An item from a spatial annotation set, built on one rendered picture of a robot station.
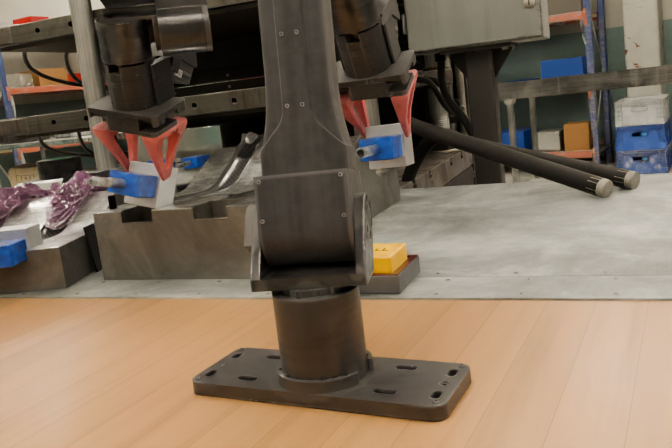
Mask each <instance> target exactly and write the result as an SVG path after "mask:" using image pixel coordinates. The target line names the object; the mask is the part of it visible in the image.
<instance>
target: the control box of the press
mask: <svg viewBox="0 0 672 448"><path fill-rule="evenodd" d="M404 8H405V14H402V15H401V17H402V26H403V34H407V38H408V48H409V50H414V53H415V55H432V54H435V62H437V72H438V83H439V88H440V91H441V94H442V97H443V99H444V100H445V102H446V104H447V105H448V106H449V107H450V109H451V110H452V111H453V112H454V113H455V115H456V116H457V117H458V119H459V120H460V121H461V123H462V124H463V126H464V128H465V130H466V132H467V134H468V135H469V136H472V137H476V138H480V139H484V140H488V141H492V142H496V143H501V144H502V133H501V121H500V108H499V96H498V84H497V75H498V73H499V71H500V69H501V68H502V66H503V64H504V62H505V60H506V59H507V57H508V55H509V53H510V52H511V50H514V47H517V46H519V45H518V43H522V42H530V41H537V40H545V39H549V38H550V31H549V17H548V3H547V0H404ZM446 57H449V58H450V59H451V60H452V61H453V62H454V64H455V65H456V66H457V67H458V68H459V70H460V71H461V72H462V73H463V74H464V76H465V77H466V78H467V83H468V94H469V105H470V117H471V122H470V120H469V119H468V117H467V116H466V115H465V113H464V112H463V111H462V109H461V108H460V107H459V106H458V105H457V103H456V102H455V101H454V100H453V98H452V97H451V95H450V93H449V90H448V87H447V83H446V76H445V61H446ZM473 156H474V162H475V171H473V172H472V174H473V178H476V184H477V185H478V184H495V183H506V181H505V169H504V165H503V164H500V163H497V162H494V161H492V160H489V159H486V158H483V157H480V156H477V155H474V154H473Z"/></svg>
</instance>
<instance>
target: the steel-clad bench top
mask: <svg viewBox="0 0 672 448"><path fill-rule="evenodd" d="M400 198H401V200H400V201H398V202H397V203H395V204H393V205H392V206H390V207H389V208H387V209H386V210H384V211H383V212H381V213H380V214H378V215H377V216H375V217H374V218H372V228H373V244H386V243H405V244H406V249H407V255H418V256H419V263H420V273H419V274H418V275H417V276H416V277H415V278H414V279H413V280H412V281H411V283H410V284H409V285H408V286H407V287H406V288H405V289H404V290H403V291H402V292H401V293H400V294H360V299H361V300H570V301H672V173H665V174H648V175H640V183H639V186H638V187H637V188H636V189H633V190H631V189H625V188H621V187H617V186H613V191H612V193H611V195H610V196H609V197H606V198H601V197H598V196H595V195H592V194H589V193H586V192H583V191H580V190H577V189H574V188H571V187H568V186H566V185H563V184H560V183H557V182H554V181H551V180H546V181H529V182H512V183H495V184H478V185H461V186H444V187H427V188H410V189H400ZM0 298H60V299H272V293H271V291H266V292H252V291H251V284H250V279H162V280H104V277H103V271H102V270H100V271H99V272H96V270H95V271H93V272H91V273H90V274H88V275H87V276H85V277H83V278H82V279H80V280H79V281H77V282H75V283H74V284H72V285H71V286H69V287H67V288H63V289H53V290H42V291H32V292H21V293H11V294H0Z"/></svg>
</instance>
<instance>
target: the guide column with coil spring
mask: <svg viewBox="0 0 672 448"><path fill-rule="evenodd" d="M68 2H69V8H70V14H71V20H72V25H73V31H74V37H75V43H76V49H77V55H78V61H79V67H80V73H81V79H82V85H83V91H84V97H85V103H86V108H87V106H88V105H90V104H92V103H94V102H96V101H98V100H100V99H102V98H103V97H105V96H106V90H105V84H104V77H103V71H102V65H101V59H100V53H99V47H98V41H97V35H96V29H95V23H94V16H93V10H92V4H91V0H68ZM88 120H89V126H90V132H91V138H92V144H93V150H94V156H95V162H96V168H97V170H103V169H112V168H118V163H117V159H116V157H115V156H114V155H113V154H112V153H111V152H110V151H109V150H108V148H107V147H106V146H105V145H104V144H103V143H102V142H101V141H100V140H99V139H98V138H97V137H96V136H95V135H94V133H93V130H92V127H94V126H95V125H97V124H99V123H100V122H101V121H103V120H102V117H100V116H93V117H91V118H90V117H89V115H88Z"/></svg>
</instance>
